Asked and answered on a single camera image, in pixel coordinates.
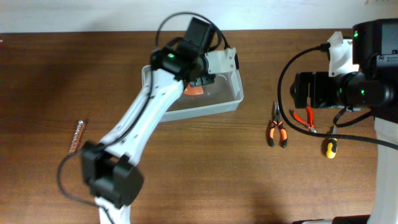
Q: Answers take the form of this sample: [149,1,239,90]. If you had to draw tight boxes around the orange scraper wooden handle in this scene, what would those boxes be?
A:
[183,85,204,96]

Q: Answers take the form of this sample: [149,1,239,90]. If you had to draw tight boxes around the clear plastic container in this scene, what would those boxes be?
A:
[142,65,244,122]

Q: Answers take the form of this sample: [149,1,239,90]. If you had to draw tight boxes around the red screwdriver bit holder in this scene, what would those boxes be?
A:
[68,120,86,155]

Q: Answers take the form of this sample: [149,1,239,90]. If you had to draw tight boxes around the orange black needle-nose pliers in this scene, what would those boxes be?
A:
[268,101,287,148]

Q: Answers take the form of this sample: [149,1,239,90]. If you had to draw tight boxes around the yellow black screwdriver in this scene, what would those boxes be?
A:
[326,138,338,159]

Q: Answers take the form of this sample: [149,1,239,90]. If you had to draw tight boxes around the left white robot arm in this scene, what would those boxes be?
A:
[81,14,224,223]

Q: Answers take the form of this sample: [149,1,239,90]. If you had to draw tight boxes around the red handled wire cutters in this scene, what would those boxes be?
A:
[290,106,317,133]

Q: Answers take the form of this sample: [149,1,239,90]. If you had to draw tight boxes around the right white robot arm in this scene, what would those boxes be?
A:
[290,18,397,223]

